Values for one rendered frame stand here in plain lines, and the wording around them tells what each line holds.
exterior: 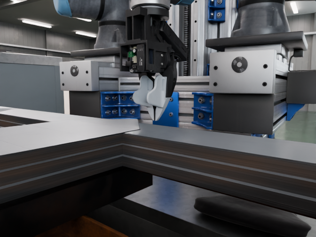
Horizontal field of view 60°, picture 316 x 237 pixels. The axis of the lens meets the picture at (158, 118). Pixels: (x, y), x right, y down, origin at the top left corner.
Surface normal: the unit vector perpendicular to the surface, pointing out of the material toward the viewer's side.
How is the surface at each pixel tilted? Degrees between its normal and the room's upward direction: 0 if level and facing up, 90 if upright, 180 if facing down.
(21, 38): 90
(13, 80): 90
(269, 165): 90
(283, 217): 4
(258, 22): 73
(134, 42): 90
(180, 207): 0
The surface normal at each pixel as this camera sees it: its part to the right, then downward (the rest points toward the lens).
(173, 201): 0.00, -0.99
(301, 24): -0.51, 0.11
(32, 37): 0.86, 0.06
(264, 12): -0.18, -0.18
